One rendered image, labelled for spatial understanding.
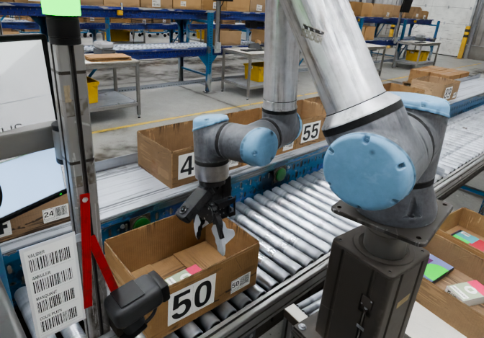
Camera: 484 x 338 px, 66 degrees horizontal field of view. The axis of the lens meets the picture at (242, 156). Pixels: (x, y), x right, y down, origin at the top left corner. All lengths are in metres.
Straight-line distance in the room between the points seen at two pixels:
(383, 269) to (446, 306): 0.46
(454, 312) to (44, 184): 1.17
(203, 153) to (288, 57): 0.31
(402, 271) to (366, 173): 0.37
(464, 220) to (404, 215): 1.06
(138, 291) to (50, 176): 0.28
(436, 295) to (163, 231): 0.90
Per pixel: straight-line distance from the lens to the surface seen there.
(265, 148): 0.85
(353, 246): 1.00
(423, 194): 0.90
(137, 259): 1.35
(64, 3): 0.60
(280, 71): 0.91
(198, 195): 0.98
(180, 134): 1.87
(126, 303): 0.79
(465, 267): 1.63
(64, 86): 0.62
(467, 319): 1.36
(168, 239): 1.37
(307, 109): 2.47
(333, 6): 0.70
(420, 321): 1.37
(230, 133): 0.87
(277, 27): 0.90
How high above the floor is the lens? 1.63
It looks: 23 degrees down
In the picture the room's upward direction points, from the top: 4 degrees clockwise
